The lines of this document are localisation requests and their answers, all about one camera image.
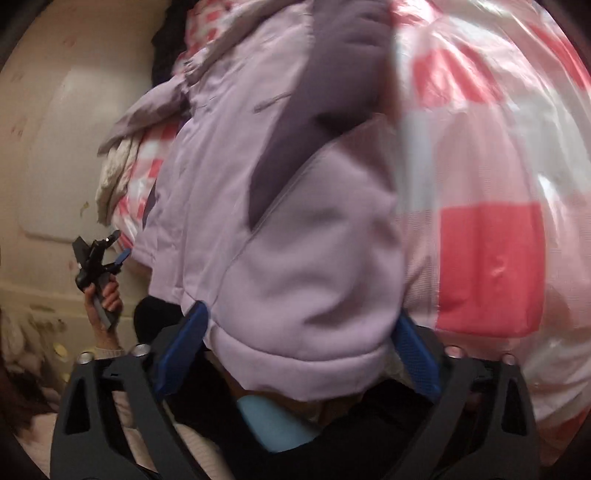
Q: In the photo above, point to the light blue slipper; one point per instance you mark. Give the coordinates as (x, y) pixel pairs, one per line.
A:
(275, 428)

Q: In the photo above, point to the person's left hand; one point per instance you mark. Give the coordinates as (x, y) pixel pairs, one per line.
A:
(97, 305)

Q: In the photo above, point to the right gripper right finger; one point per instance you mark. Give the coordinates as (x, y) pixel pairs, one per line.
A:
(482, 424)

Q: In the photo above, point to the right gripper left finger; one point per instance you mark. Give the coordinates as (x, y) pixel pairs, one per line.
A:
(178, 350)

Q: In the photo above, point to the black clothes pile at headboard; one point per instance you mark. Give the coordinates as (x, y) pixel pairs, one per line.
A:
(168, 41)

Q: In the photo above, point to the white headboard panel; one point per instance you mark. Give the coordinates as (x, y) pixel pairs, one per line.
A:
(58, 198)

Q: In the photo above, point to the lilac purple jacket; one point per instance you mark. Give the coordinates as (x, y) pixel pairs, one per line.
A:
(275, 206)

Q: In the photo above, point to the beige quilted blanket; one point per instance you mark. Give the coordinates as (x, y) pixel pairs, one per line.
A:
(114, 176)

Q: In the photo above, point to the pink checked plastic bed cover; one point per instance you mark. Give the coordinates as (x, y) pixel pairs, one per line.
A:
(489, 104)

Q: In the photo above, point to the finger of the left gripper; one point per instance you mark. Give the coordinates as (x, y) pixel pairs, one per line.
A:
(107, 242)
(115, 267)

